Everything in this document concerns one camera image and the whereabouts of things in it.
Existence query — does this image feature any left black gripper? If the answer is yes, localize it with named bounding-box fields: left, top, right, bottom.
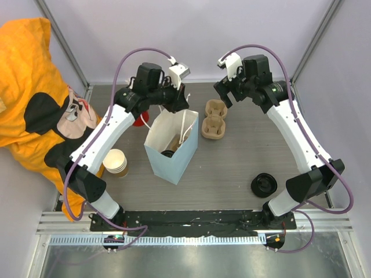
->
left=148, top=78, right=189, bottom=114

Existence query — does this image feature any light blue paper bag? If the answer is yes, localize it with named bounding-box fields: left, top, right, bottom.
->
left=144, top=109, right=199, bottom=185

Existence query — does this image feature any brown pulp cup carrier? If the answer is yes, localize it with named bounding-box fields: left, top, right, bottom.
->
left=169, top=137, right=181, bottom=152

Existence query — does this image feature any single black cup lid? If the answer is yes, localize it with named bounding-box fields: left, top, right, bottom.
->
left=161, top=150, right=174, bottom=158

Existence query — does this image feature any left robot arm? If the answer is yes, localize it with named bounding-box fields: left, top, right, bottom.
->
left=57, top=63, right=190, bottom=231

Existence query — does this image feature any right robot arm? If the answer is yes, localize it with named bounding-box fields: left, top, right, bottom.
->
left=214, top=53, right=345, bottom=229

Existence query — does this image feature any brown cup carrier stack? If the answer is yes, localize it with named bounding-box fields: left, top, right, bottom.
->
left=201, top=99, right=228, bottom=140

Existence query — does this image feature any red cup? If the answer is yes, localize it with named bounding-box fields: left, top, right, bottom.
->
left=133, top=111, right=150, bottom=128

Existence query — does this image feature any paper cup stack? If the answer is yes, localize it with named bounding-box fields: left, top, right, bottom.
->
left=103, top=149, right=129, bottom=177

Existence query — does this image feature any black lid stack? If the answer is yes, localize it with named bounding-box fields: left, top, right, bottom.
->
left=250, top=173, right=278, bottom=198

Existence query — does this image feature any orange cartoon cloth bag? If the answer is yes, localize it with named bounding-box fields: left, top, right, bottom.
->
left=1, top=18, right=101, bottom=220

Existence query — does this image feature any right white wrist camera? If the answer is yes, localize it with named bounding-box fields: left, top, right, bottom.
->
left=217, top=53, right=242, bottom=81

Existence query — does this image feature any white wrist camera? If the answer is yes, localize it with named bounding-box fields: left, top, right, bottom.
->
left=217, top=53, right=242, bottom=81
left=168, top=56, right=191, bottom=90

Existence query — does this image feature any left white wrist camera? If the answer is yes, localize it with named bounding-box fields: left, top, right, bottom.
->
left=168, top=56, right=191, bottom=90

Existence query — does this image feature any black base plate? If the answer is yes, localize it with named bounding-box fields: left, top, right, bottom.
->
left=89, top=208, right=297, bottom=237

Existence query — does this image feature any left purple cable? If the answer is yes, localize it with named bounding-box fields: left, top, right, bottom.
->
left=63, top=47, right=177, bottom=251

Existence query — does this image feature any white slotted cable duct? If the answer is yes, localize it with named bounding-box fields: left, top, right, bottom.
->
left=49, top=233, right=266, bottom=246

